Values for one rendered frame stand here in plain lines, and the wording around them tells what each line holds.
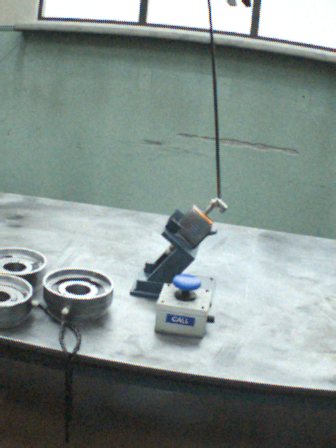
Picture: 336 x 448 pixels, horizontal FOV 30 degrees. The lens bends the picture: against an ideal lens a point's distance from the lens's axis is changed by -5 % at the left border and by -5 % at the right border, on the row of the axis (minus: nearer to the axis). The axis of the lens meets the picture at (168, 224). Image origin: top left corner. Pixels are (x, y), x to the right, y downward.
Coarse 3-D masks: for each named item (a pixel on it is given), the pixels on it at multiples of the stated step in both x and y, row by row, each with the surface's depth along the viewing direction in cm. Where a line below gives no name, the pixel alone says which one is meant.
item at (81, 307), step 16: (64, 272) 99; (80, 272) 99; (96, 272) 99; (48, 288) 91; (64, 288) 95; (80, 288) 97; (112, 288) 94; (48, 304) 92; (64, 304) 90; (80, 304) 90; (96, 304) 91; (80, 320) 92
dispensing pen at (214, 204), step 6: (216, 198) 100; (210, 204) 100; (216, 204) 100; (222, 204) 100; (198, 210) 101; (210, 210) 100; (168, 246) 104; (168, 252) 104; (162, 258) 104; (156, 264) 105; (150, 270) 105
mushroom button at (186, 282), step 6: (174, 276) 92; (180, 276) 92; (186, 276) 92; (192, 276) 92; (174, 282) 91; (180, 282) 91; (186, 282) 91; (192, 282) 91; (198, 282) 91; (180, 288) 91; (186, 288) 90; (192, 288) 90; (198, 288) 91; (186, 294) 92
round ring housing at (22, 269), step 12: (0, 252) 103; (12, 252) 104; (24, 252) 104; (36, 252) 103; (0, 264) 100; (12, 264) 102; (24, 264) 101; (24, 276) 95; (36, 276) 97; (36, 288) 98
